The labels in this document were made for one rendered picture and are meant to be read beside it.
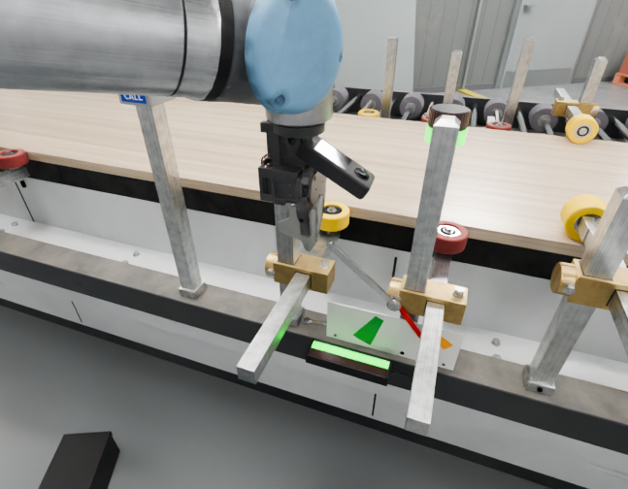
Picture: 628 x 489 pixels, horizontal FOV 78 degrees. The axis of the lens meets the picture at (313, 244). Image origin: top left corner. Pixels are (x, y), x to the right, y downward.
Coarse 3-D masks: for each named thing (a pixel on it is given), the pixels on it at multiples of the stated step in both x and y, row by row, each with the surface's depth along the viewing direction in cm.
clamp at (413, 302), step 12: (396, 288) 71; (432, 288) 70; (444, 288) 70; (408, 300) 70; (420, 300) 69; (432, 300) 68; (444, 300) 67; (456, 300) 67; (408, 312) 72; (420, 312) 70; (444, 312) 69; (456, 312) 68; (456, 324) 69
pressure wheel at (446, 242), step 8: (440, 224) 81; (448, 224) 81; (456, 224) 81; (440, 232) 79; (448, 232) 79; (456, 232) 79; (464, 232) 78; (440, 240) 77; (448, 240) 76; (456, 240) 76; (464, 240) 77; (440, 248) 78; (448, 248) 77; (456, 248) 77; (464, 248) 79
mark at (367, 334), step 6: (378, 318) 75; (366, 324) 77; (372, 324) 76; (378, 324) 76; (360, 330) 78; (366, 330) 78; (372, 330) 77; (378, 330) 77; (354, 336) 80; (360, 336) 79; (366, 336) 79; (372, 336) 78; (366, 342) 80
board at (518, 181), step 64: (0, 128) 135; (64, 128) 135; (128, 128) 135; (192, 128) 135; (256, 128) 135; (384, 128) 135; (256, 192) 96; (384, 192) 95; (448, 192) 95; (512, 192) 95; (576, 192) 95; (576, 256) 77
